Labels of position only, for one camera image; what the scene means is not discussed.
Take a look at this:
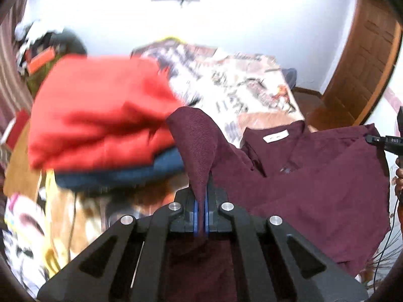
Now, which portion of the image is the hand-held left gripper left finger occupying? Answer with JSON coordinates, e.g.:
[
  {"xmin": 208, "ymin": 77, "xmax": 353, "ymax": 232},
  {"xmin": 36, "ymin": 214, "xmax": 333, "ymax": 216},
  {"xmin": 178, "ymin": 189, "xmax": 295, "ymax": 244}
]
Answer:
[{"xmin": 37, "ymin": 189, "xmax": 204, "ymax": 302}]

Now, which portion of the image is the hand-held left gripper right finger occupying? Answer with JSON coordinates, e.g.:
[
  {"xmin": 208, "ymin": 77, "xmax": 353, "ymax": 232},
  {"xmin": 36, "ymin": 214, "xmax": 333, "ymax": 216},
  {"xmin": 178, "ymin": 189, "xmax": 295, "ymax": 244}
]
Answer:
[{"xmin": 205, "ymin": 190, "xmax": 370, "ymax": 302}]

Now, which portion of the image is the maroon button-up shirt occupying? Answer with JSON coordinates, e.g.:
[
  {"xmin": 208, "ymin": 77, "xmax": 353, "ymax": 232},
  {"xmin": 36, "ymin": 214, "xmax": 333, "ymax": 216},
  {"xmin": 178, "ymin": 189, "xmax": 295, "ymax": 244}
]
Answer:
[{"xmin": 165, "ymin": 106, "xmax": 392, "ymax": 302}]

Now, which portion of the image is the person's right hand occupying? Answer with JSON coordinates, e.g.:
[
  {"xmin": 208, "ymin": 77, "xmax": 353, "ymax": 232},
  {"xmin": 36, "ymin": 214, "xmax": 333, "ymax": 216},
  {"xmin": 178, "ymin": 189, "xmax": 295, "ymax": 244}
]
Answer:
[{"xmin": 395, "ymin": 157, "xmax": 403, "ymax": 202}]

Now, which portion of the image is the navy folded garment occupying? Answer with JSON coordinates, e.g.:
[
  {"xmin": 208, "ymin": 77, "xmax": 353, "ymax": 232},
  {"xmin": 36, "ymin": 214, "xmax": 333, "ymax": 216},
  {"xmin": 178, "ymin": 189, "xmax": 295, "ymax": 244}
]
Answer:
[{"xmin": 55, "ymin": 146, "xmax": 190, "ymax": 196}]

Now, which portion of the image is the wooden door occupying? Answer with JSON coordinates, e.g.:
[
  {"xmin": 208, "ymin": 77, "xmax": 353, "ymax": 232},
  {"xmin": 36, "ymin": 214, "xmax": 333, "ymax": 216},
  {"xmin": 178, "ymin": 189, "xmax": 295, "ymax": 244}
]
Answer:
[{"xmin": 307, "ymin": 0, "xmax": 403, "ymax": 130}]

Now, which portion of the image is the grey backpack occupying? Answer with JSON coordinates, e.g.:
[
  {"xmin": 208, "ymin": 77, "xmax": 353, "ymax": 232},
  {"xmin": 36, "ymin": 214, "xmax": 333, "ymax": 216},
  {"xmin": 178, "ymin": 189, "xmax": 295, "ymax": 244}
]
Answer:
[{"xmin": 281, "ymin": 67, "xmax": 298, "ymax": 89}]

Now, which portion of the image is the newspaper printed blanket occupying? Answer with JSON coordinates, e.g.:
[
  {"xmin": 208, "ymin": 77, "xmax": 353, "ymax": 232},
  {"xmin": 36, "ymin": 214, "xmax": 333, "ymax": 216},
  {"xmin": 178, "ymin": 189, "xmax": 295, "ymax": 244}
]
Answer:
[{"xmin": 130, "ymin": 39, "xmax": 298, "ymax": 148}]

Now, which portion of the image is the red folded garment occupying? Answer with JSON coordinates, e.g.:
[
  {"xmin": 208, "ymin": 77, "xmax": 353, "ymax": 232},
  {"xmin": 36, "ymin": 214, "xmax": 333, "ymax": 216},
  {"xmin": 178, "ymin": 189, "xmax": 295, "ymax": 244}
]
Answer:
[{"xmin": 28, "ymin": 54, "xmax": 187, "ymax": 172}]

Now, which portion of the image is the yellow cloth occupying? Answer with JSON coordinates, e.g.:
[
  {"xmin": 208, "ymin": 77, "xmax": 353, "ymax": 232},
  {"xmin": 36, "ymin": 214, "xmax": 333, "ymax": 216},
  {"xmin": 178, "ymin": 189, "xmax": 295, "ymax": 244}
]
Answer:
[{"xmin": 40, "ymin": 169, "xmax": 70, "ymax": 278}]

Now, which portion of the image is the white pink printed cloth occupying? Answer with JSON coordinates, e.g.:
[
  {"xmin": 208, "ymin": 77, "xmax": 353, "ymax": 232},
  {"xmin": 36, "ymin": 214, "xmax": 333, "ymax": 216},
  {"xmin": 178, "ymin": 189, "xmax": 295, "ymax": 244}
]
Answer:
[{"xmin": 3, "ymin": 192, "xmax": 52, "ymax": 298}]

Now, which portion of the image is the brown cardboard box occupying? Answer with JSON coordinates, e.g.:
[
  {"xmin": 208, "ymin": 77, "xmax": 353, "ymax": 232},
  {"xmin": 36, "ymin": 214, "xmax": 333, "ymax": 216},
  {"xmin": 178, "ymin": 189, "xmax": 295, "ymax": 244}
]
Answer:
[{"xmin": 4, "ymin": 122, "xmax": 45, "ymax": 202}]

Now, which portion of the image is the red box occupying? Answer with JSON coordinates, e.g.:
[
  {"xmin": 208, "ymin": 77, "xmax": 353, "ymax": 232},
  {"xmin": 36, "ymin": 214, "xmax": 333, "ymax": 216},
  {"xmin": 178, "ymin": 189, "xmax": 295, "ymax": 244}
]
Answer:
[{"xmin": 0, "ymin": 108, "xmax": 31, "ymax": 150}]

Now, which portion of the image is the orange box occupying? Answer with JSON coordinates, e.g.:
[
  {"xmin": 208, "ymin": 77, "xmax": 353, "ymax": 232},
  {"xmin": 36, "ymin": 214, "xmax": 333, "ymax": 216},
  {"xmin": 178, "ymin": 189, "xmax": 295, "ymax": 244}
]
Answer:
[{"xmin": 27, "ymin": 48, "xmax": 56, "ymax": 73}]

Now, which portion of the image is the pile of clutter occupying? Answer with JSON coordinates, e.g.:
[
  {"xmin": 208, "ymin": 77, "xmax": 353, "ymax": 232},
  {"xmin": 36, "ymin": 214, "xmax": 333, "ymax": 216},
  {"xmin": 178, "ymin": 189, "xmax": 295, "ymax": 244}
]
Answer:
[{"xmin": 14, "ymin": 19, "xmax": 87, "ymax": 79}]

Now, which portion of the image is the striped brown curtain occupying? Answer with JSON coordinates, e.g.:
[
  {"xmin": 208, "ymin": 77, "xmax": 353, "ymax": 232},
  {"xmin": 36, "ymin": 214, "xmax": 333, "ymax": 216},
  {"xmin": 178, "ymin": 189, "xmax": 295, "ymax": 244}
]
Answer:
[{"xmin": 0, "ymin": 0, "xmax": 36, "ymax": 134}]

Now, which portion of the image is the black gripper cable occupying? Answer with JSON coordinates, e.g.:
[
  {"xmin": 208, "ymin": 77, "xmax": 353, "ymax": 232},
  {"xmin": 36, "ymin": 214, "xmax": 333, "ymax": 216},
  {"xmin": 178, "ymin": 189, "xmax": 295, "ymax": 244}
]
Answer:
[{"xmin": 373, "ymin": 192, "xmax": 402, "ymax": 282}]

